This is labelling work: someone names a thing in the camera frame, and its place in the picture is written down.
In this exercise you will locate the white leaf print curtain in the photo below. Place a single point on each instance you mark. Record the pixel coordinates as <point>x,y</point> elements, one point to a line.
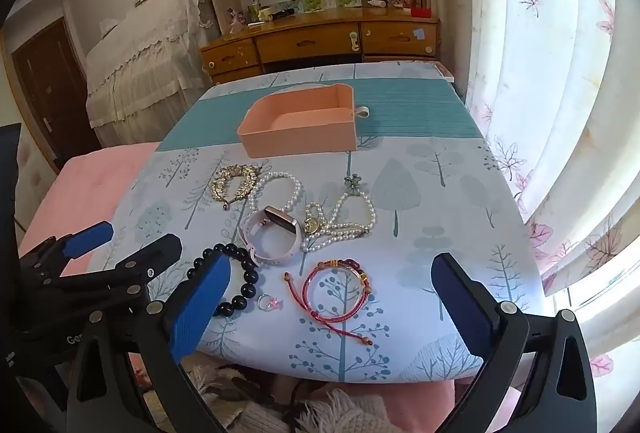
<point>540,63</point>

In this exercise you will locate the pink blanket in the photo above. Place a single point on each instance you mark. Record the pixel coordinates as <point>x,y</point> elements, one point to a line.
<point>75,183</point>

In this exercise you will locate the wooden desk with drawers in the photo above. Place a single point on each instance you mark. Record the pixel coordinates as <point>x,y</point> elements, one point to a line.
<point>300,40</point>

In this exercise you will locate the green picture strip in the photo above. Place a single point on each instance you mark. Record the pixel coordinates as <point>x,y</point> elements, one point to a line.
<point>315,2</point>

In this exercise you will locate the black flashlight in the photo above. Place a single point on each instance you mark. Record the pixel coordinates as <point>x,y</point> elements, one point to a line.
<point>282,14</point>

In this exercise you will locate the white tube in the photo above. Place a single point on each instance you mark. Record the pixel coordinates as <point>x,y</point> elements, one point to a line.
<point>376,3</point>

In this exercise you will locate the small figurine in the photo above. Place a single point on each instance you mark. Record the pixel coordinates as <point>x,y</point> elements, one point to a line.
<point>235,20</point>

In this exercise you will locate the pink plastic drawer box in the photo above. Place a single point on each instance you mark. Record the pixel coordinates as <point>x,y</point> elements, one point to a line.
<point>300,138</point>

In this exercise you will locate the tree print tablecloth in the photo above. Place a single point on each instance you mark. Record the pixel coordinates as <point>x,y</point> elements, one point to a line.
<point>440,213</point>

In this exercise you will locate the lace covered piano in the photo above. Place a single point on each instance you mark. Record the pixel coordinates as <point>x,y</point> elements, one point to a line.
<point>145,63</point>

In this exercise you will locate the white fringed knit cloth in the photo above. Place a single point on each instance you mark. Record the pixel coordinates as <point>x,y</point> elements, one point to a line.
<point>340,408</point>

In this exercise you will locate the brown wooden door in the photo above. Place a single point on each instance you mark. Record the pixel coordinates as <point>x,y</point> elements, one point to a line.
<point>50,78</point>

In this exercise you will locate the red box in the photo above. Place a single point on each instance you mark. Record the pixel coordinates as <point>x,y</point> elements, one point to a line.
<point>421,11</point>

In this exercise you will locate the white drawer latch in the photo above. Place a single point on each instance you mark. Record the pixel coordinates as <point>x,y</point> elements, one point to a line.
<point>355,42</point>

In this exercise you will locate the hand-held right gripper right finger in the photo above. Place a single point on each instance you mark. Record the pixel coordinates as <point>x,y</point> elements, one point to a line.
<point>465,308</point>

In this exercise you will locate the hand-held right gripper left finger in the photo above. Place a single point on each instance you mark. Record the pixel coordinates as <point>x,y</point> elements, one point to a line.
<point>197,305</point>

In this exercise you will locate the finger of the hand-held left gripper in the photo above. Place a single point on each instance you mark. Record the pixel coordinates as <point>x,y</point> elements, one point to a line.
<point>90,237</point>
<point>150,260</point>

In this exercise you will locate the pink smart watch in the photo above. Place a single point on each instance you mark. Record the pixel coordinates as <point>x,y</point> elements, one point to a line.
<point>285,216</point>

